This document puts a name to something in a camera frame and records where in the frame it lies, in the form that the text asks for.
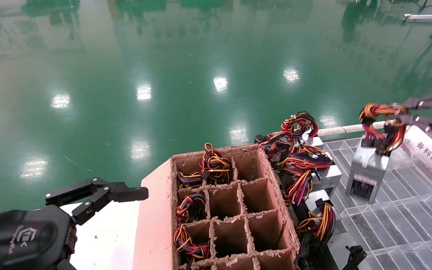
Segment white metal stand base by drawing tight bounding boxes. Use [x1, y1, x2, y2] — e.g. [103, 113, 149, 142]
[403, 13, 432, 24]

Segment white padded rail pipe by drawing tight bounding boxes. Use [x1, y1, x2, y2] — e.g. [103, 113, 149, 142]
[317, 121, 387, 137]

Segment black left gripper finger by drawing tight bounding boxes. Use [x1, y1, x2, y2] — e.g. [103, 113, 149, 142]
[45, 177, 149, 207]

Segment clear crumpled plastic bag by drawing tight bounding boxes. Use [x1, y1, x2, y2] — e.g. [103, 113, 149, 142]
[388, 144, 421, 167]

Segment silver power supply with wires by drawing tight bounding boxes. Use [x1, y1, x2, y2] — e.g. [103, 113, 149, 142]
[285, 171, 335, 213]
[255, 131, 297, 160]
[176, 193, 208, 224]
[200, 142, 234, 185]
[178, 171, 203, 189]
[280, 111, 324, 147]
[174, 224, 212, 260]
[297, 202, 356, 270]
[345, 103, 408, 205]
[282, 144, 343, 186]

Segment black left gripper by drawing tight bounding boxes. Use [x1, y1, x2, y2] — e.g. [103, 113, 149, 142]
[0, 187, 112, 270]

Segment white sign with Chinese text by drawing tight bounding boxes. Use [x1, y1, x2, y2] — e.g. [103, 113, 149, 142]
[403, 126, 432, 179]

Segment brown divided cardboard box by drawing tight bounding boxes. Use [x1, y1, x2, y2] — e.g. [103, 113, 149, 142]
[133, 144, 302, 270]

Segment clear acrylic divided tray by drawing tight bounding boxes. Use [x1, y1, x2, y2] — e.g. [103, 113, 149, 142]
[321, 131, 432, 270]

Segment black wire bundle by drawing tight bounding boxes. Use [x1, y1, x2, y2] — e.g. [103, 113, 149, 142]
[295, 234, 328, 270]

